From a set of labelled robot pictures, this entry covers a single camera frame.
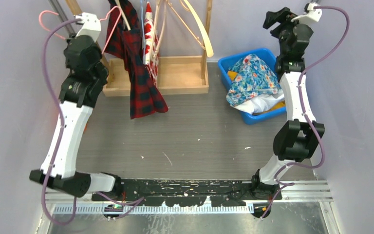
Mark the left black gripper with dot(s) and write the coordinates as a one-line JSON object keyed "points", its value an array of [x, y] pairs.
{"points": [[67, 63]]}

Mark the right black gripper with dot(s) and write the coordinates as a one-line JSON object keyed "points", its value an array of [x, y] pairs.
{"points": [[282, 15]]}

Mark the red black plaid dress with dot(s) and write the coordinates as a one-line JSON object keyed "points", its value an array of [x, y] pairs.
{"points": [[145, 98]]}

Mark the blue floral garment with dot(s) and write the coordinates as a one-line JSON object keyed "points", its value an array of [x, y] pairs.
{"points": [[254, 78]]}

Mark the red white floral garment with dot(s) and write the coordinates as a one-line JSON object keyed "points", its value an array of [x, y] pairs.
{"points": [[150, 43]]}

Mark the beige plastic hanger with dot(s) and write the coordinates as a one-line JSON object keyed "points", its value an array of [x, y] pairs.
{"points": [[203, 40], [159, 22]]}

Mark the blue wire hanger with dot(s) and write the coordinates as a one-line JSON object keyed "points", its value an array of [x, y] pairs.
{"points": [[142, 11]]}

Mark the yellow skirt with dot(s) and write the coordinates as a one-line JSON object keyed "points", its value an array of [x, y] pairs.
{"points": [[232, 75]]}

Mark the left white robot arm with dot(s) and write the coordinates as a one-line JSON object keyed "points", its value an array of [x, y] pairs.
{"points": [[77, 99]]}

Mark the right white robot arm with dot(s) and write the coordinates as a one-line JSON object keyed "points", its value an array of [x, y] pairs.
{"points": [[298, 138]]}

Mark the blue plastic bin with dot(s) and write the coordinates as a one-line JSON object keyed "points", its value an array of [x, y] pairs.
{"points": [[265, 54]]}

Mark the wooden clothes rack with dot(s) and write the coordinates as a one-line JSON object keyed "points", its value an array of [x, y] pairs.
{"points": [[177, 75]]}

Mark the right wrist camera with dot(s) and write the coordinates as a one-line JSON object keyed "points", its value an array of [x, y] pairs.
{"points": [[312, 14]]}

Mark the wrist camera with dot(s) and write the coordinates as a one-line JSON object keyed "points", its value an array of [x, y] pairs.
{"points": [[312, 14], [90, 25]]}

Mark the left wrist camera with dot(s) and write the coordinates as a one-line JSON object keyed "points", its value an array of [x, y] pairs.
{"points": [[90, 25]]}

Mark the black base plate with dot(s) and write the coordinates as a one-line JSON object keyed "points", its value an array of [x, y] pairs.
{"points": [[189, 193]]}

